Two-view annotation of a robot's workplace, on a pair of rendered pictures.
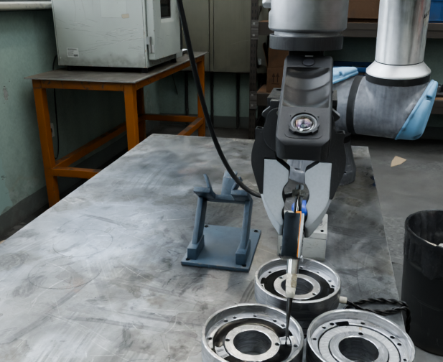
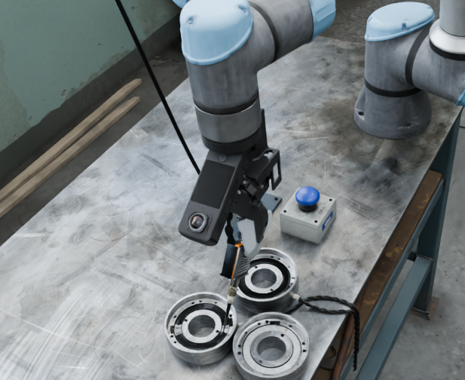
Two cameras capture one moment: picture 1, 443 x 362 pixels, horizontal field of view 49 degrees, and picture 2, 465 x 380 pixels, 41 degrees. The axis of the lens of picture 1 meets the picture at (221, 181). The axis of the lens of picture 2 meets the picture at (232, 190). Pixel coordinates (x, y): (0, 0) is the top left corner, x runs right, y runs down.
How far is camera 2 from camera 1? 52 cm
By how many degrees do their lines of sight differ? 29
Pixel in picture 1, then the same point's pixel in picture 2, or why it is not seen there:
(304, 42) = (215, 147)
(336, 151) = (255, 215)
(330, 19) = (231, 135)
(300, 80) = (210, 176)
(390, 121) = (446, 90)
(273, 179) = not seen: hidden behind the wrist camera
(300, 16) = (208, 131)
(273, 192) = not seen: hidden behind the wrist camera
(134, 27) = not seen: outside the picture
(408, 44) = not seen: outside the picture
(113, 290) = (136, 249)
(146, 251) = (176, 209)
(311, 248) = (307, 233)
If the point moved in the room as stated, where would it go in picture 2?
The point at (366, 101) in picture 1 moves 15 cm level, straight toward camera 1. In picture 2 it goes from (424, 65) to (386, 110)
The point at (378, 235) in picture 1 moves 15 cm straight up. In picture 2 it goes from (390, 219) to (396, 149)
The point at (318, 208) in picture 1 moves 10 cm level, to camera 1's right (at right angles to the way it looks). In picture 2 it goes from (250, 246) to (325, 259)
